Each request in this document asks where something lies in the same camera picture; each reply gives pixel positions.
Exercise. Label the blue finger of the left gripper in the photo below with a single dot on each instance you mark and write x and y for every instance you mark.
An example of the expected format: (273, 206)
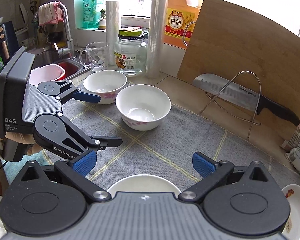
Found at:
(105, 142)
(86, 97)

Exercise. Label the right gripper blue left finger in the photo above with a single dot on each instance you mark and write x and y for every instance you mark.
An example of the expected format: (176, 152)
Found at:
(84, 163)

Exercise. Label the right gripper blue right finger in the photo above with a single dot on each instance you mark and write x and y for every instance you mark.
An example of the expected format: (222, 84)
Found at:
(203, 164)

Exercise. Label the white bowl floral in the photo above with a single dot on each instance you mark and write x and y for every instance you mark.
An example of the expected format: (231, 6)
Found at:
(142, 107)
(106, 84)

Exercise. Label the white bowl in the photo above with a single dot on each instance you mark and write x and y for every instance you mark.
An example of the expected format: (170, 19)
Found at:
(143, 183)

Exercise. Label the white plate with fruit print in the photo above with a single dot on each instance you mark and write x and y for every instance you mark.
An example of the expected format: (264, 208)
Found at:
(292, 228)

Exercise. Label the steel kitchen faucet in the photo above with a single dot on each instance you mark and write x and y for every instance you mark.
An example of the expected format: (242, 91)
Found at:
(58, 32)

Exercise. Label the gloved left hand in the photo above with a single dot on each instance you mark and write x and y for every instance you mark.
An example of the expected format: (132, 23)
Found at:
(23, 139)

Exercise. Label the red sink basin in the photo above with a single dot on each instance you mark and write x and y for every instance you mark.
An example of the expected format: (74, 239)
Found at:
(71, 68)

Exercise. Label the grey checked cloth mat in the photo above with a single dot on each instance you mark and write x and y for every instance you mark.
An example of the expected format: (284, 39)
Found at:
(167, 150)

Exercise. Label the clear glass mug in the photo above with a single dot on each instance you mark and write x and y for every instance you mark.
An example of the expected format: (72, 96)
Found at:
(95, 56)

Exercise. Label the pink white plastic basin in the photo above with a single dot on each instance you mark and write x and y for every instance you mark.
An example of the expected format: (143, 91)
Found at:
(50, 72)

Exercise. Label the glass jar green lid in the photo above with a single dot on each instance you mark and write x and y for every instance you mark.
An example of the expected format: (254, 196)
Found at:
(130, 51)

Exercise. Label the plastic wrap roll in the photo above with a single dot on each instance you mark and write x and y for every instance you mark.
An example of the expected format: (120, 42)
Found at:
(113, 24)

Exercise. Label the green dish soap bottle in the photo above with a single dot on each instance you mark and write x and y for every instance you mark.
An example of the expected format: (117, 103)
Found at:
(92, 13)

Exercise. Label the pink white dishcloth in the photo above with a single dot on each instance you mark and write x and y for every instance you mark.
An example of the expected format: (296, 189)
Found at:
(50, 13)

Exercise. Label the red white salt bag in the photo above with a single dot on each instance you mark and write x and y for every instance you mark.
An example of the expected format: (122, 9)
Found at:
(296, 132)

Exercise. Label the clear plastic cup stack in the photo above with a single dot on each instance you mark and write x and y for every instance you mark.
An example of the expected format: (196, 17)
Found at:
(155, 38)

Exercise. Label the bamboo cutting board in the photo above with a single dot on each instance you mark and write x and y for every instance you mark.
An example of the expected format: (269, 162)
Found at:
(237, 43)

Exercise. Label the orange cooking wine jug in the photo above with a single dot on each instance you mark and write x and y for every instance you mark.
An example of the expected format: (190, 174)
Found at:
(179, 15)

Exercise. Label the wire board rack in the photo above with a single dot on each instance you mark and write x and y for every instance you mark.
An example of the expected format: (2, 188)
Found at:
(230, 91)

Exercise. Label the steel cleaver black handle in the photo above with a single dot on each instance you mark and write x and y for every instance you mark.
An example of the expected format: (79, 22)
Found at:
(277, 109)

